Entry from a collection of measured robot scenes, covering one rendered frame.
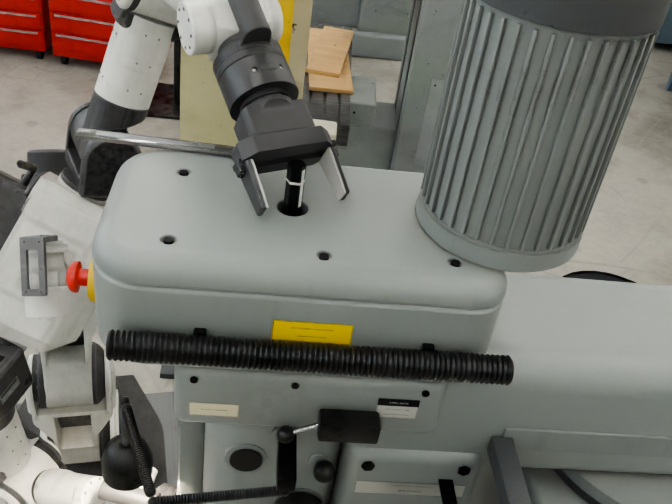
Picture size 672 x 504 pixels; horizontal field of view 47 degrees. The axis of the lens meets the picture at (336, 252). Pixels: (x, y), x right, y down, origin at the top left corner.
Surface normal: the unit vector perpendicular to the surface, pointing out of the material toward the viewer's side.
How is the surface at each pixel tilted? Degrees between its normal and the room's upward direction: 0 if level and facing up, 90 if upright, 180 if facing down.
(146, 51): 87
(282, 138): 30
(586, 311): 0
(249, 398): 90
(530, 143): 90
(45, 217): 58
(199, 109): 90
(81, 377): 80
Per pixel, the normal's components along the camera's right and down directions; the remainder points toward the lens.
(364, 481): 0.04, 0.58
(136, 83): 0.45, 0.53
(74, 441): 0.22, -0.44
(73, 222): 0.26, 0.07
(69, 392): 0.25, 0.45
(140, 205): 0.13, -0.81
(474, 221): -0.55, 0.43
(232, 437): -0.25, 0.54
